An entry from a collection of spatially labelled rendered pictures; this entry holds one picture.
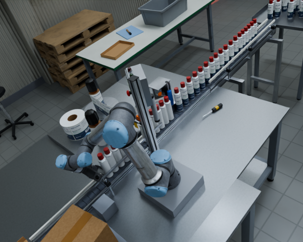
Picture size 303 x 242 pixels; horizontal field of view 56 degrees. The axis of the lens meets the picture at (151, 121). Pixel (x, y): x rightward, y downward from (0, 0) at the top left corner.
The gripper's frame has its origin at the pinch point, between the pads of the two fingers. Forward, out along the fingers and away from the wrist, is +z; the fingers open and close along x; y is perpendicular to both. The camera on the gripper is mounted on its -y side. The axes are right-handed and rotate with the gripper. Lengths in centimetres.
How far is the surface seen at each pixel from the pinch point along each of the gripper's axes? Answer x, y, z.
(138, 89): -54, -15, -26
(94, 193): 12.7, -0.7, -0.7
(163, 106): -58, -1, 21
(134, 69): -63, -6, -26
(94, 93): -46, 58, 11
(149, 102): -52, -17, -14
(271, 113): -90, -57, 64
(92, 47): -103, 179, 75
